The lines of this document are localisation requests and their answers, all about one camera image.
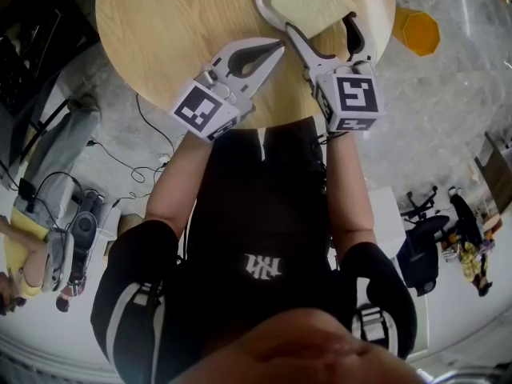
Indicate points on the black office chair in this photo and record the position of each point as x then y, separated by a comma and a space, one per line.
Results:
422, 250

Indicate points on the white plate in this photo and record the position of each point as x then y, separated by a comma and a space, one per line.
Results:
267, 10

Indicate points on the person's right forearm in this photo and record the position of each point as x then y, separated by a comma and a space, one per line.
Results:
348, 190

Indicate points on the person's left forearm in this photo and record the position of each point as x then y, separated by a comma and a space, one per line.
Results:
176, 182

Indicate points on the black equipment rack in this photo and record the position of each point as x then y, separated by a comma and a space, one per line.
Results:
28, 54

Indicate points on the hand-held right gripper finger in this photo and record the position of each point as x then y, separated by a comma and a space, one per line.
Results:
366, 42
314, 56

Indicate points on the wooden furniture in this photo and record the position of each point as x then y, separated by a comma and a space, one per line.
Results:
496, 170

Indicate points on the white slice of bread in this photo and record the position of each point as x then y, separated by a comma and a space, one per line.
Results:
304, 0

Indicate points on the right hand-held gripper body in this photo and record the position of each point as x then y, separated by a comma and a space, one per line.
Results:
354, 94

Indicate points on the person's face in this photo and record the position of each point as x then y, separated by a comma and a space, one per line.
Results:
304, 350

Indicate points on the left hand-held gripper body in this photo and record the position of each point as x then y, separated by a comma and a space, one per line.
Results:
200, 108

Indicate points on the person's black clothing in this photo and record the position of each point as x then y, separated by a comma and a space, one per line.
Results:
260, 222

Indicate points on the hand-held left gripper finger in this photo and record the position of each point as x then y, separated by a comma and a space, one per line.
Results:
262, 74
224, 54

